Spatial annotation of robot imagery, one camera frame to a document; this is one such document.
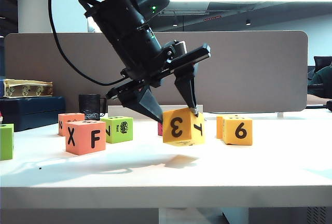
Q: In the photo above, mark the person in dark green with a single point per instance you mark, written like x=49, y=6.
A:
x=324, y=81

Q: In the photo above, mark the gold patterned box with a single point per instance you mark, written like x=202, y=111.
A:
x=28, y=89

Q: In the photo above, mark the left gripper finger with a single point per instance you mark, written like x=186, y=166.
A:
x=186, y=84
x=145, y=102

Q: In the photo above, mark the white partition foot bracket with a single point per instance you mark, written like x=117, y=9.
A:
x=280, y=115

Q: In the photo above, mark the green block 7 Nest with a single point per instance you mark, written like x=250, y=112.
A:
x=116, y=130

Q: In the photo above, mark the black mug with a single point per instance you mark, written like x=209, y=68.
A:
x=89, y=104

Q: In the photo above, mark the yellow block 6 Alligator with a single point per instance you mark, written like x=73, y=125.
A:
x=241, y=132

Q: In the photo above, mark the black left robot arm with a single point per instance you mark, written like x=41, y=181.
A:
x=124, y=27

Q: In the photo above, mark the silver wall plate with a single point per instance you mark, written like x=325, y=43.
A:
x=91, y=27

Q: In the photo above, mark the yellow block with 9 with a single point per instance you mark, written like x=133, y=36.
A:
x=219, y=128

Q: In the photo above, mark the red LED sign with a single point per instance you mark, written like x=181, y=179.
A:
x=212, y=18

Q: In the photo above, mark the black round desk object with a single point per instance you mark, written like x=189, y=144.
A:
x=329, y=106

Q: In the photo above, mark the green foam block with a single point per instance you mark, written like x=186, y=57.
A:
x=6, y=143

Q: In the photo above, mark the brown desk partition panel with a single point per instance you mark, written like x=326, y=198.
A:
x=246, y=78

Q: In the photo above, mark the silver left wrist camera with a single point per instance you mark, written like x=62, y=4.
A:
x=180, y=46

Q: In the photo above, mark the dark blue box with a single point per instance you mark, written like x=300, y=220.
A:
x=31, y=112

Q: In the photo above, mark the pink block with B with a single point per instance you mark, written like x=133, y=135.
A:
x=160, y=130

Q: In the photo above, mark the orange block 2 Queen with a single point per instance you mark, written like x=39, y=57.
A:
x=64, y=120

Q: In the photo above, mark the yellow block 3 and T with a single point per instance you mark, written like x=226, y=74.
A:
x=176, y=128

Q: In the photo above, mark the black office chair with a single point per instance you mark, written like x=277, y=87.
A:
x=320, y=62

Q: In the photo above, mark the small red white object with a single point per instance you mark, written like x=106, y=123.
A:
x=1, y=116

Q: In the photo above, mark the orange block X F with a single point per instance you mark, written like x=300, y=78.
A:
x=85, y=138

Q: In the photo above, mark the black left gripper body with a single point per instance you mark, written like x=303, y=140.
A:
x=186, y=55

